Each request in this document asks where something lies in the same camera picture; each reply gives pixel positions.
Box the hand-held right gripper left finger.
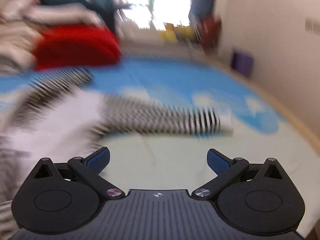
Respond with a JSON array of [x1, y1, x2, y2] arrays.
[[33, 147, 126, 200]]

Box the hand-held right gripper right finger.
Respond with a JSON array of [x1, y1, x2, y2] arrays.
[[191, 149, 284, 200]]

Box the black white striped hooded top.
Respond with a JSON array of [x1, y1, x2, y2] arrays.
[[0, 67, 234, 230]]

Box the purple box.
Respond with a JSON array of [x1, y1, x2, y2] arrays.
[[230, 49, 254, 78]]

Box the red folded blanket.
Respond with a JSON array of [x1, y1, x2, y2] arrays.
[[34, 25, 123, 70]]

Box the dark red plush cushion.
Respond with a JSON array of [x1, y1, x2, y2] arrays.
[[199, 15, 223, 53]]

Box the yellow plush toy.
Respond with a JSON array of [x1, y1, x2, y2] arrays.
[[160, 22, 197, 43]]

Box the cream folded blanket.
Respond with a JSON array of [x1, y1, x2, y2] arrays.
[[0, 20, 43, 74]]

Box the white blanket navy star trim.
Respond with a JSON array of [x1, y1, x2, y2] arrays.
[[0, 0, 105, 28]]

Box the blue curtain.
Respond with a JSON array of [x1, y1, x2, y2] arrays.
[[91, 0, 119, 37], [188, 0, 218, 42]]

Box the teal plush pillow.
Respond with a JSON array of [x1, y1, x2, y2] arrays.
[[39, 0, 112, 14]]

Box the window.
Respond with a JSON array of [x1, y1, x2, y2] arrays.
[[112, 0, 195, 32]]

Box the wooden bed frame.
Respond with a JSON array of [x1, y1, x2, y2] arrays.
[[207, 54, 320, 155]]

